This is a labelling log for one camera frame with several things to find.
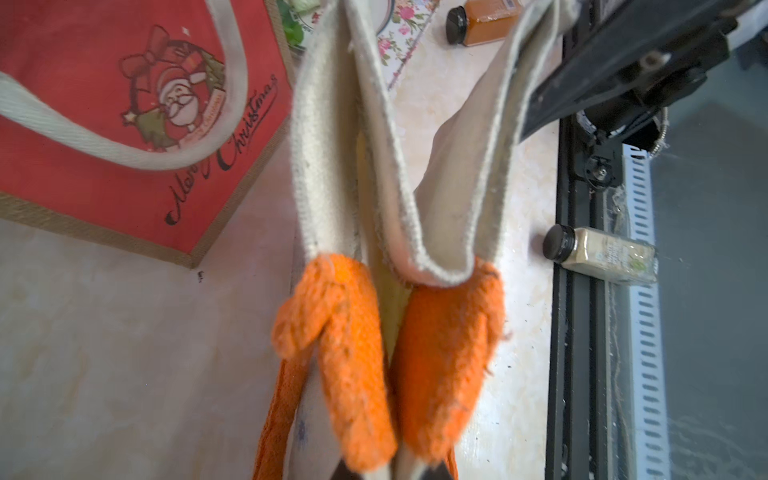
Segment white plate with pattern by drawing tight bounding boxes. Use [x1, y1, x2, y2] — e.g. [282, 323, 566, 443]
[368, 0, 395, 28]

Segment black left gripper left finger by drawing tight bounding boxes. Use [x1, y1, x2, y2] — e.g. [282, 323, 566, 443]
[330, 459, 362, 480]

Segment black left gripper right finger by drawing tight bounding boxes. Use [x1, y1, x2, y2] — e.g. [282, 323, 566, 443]
[420, 462, 453, 480]

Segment spice jar pale contents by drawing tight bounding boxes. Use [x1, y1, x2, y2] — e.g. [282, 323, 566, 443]
[543, 224, 658, 285]

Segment canvas tote bag orange handles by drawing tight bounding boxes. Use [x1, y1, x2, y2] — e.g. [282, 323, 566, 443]
[253, 1, 580, 479]

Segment orange spice bottle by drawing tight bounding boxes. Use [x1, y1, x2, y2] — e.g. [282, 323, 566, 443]
[445, 0, 524, 46]

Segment floral placemat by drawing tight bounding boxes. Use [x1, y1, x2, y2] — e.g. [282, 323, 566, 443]
[377, 0, 440, 90]

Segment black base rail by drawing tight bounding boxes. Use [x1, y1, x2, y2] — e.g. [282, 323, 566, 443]
[544, 0, 631, 480]

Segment red Christmas jute bag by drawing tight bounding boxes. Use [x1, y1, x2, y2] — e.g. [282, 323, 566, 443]
[1, 1, 294, 268]

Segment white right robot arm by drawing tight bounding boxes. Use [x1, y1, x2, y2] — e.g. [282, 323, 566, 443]
[522, 1, 767, 190]

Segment white slotted cable duct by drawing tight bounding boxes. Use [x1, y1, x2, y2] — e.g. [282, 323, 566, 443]
[623, 145, 671, 479]

